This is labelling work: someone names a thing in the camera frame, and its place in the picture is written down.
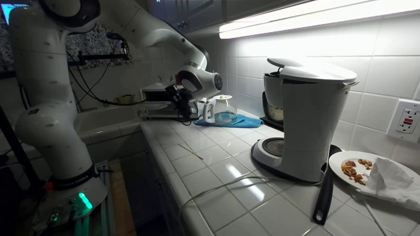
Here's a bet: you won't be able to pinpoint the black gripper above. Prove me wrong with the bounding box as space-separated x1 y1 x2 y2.
164 83 196 121

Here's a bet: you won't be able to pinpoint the robot base green light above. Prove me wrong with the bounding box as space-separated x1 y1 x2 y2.
32 175 110 236

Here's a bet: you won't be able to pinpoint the white toaster oven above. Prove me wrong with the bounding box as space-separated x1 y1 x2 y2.
139 81 210 121

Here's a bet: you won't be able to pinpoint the thin stick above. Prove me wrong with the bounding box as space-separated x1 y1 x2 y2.
177 142 205 161

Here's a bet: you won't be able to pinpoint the blue cloth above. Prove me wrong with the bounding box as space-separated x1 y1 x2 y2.
193 114 264 129

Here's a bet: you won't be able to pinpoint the yellow sponge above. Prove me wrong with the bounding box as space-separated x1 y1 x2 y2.
116 93 137 106

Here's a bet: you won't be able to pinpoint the white sink basin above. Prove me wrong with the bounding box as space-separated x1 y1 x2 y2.
71 103 147 148

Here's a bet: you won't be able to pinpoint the floral patterned curtain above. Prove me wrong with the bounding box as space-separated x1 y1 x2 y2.
0 23 133 62

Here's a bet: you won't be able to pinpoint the white drip coffee maker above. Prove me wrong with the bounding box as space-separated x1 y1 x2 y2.
251 56 360 183

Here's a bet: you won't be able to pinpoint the under cabinet light strip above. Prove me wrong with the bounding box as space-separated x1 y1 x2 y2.
218 0 420 40

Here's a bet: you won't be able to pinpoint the white plate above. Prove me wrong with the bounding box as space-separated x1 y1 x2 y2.
328 149 420 194

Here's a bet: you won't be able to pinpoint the black stand pole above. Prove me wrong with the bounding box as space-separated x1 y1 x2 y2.
0 106 45 200

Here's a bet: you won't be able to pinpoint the brown food pieces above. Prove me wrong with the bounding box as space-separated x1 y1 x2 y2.
340 158 374 186

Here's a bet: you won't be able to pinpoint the white crumpled napkin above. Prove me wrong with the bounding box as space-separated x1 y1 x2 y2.
358 156 420 213

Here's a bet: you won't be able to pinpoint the glass carafe white handle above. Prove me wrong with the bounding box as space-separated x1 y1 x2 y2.
202 93 239 127

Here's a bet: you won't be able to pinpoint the white power cable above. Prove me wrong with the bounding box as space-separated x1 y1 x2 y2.
176 173 281 220

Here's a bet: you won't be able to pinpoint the wall kitchen cabinet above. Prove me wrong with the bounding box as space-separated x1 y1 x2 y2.
148 0 316 38

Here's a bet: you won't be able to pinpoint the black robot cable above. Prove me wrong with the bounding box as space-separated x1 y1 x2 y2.
67 51 148 108

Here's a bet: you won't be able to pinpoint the black utensil handle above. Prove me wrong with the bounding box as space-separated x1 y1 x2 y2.
311 144 344 226

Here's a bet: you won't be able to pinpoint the white wall power outlet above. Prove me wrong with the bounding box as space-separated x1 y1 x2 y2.
386 98 420 144

